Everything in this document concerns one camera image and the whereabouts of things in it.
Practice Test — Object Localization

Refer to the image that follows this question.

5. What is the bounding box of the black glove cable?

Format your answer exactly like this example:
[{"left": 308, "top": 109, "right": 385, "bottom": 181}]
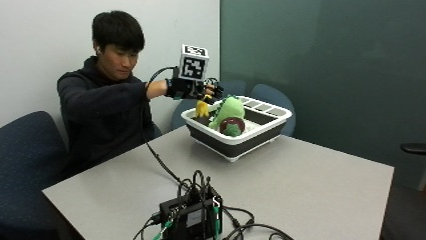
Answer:
[{"left": 140, "top": 65, "right": 188, "bottom": 188}]

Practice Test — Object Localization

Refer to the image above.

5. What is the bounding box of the white and grey dish basin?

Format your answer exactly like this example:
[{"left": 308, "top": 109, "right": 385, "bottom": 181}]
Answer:
[{"left": 180, "top": 95, "right": 295, "bottom": 163}]

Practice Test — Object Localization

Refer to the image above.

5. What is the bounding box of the green dinosaur soft toy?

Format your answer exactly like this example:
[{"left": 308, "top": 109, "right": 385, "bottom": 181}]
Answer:
[{"left": 207, "top": 94, "right": 248, "bottom": 138}]

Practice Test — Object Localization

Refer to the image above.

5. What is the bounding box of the dark red round fruit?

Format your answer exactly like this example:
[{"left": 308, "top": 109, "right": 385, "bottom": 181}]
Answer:
[{"left": 219, "top": 117, "right": 247, "bottom": 134}]

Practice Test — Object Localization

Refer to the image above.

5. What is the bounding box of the black chair armrest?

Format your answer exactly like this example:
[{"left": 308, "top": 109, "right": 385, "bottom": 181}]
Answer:
[{"left": 400, "top": 142, "right": 426, "bottom": 156}]

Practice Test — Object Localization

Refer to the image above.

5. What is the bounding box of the the person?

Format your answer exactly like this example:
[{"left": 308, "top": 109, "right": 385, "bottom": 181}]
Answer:
[{"left": 56, "top": 10, "right": 169, "bottom": 181}]

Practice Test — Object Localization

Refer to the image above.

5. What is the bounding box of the dark blue chair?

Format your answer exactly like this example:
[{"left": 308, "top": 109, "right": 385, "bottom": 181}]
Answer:
[{"left": 0, "top": 110, "right": 72, "bottom": 240}]

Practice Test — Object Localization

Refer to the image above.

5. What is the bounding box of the white marker cube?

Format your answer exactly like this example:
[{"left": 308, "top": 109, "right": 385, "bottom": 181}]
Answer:
[{"left": 177, "top": 43, "right": 211, "bottom": 82}]

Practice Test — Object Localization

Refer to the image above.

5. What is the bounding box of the green cable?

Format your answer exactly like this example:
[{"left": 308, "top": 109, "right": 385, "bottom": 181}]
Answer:
[{"left": 152, "top": 219, "right": 175, "bottom": 240}]

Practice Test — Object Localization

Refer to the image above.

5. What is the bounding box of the yellow soft toy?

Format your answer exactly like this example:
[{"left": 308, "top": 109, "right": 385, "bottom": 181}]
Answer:
[{"left": 195, "top": 94, "right": 213, "bottom": 119}]

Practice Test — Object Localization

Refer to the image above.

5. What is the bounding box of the black looped cable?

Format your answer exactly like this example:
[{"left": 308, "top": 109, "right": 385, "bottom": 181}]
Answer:
[{"left": 220, "top": 205, "right": 296, "bottom": 240}]

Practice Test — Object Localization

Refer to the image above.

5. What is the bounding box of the black electronics box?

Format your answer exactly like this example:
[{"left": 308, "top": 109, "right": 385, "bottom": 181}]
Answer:
[{"left": 157, "top": 186, "right": 224, "bottom": 240}]

